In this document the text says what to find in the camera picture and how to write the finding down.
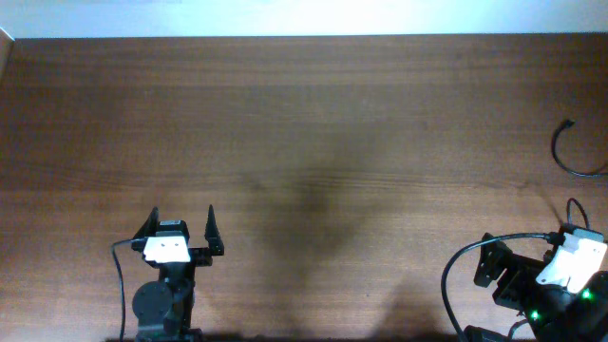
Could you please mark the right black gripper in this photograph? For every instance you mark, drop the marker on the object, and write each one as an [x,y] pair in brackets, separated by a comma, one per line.
[511,274]

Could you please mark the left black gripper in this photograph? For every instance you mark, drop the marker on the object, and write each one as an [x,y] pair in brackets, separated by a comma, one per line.
[204,256]

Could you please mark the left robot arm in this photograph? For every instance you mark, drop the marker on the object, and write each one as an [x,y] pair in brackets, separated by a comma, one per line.
[164,306]

